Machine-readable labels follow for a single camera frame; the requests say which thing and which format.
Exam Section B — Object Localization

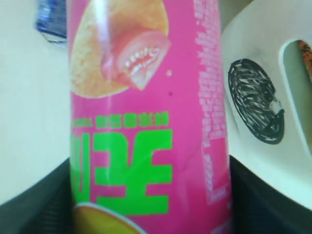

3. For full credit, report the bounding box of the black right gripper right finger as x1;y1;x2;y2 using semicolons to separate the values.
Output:
230;157;312;234

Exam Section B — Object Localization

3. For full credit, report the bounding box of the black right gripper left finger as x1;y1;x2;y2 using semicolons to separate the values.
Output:
0;159;73;234

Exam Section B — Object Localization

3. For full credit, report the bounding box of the pink Lay's chips can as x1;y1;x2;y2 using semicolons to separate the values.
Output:
67;0;232;234

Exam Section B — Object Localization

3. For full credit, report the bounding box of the orange instant noodle bag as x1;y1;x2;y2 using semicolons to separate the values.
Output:
298;40;312;74

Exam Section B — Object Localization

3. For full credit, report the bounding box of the cream bin with circle mark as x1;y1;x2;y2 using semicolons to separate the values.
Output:
222;0;312;209

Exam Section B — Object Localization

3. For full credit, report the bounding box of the blue white milk carton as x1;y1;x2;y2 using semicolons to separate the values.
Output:
35;0;67;48

